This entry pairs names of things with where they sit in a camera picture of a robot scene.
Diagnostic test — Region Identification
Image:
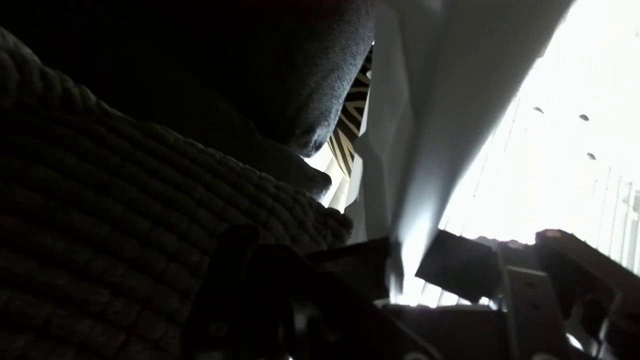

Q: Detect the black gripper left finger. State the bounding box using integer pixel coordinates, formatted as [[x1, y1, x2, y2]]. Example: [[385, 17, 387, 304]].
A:
[[198, 226, 436, 360]]

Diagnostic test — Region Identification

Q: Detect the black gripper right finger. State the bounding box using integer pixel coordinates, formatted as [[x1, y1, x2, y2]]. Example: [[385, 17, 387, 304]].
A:
[[417, 228, 559, 360]]

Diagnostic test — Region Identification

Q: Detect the patterned wooden bowl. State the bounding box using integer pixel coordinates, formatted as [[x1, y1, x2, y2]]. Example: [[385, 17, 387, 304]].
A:
[[325, 45, 377, 180]]

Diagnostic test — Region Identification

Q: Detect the grey knitted cushion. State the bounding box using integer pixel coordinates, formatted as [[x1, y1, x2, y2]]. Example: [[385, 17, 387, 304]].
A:
[[0, 25, 356, 360]]

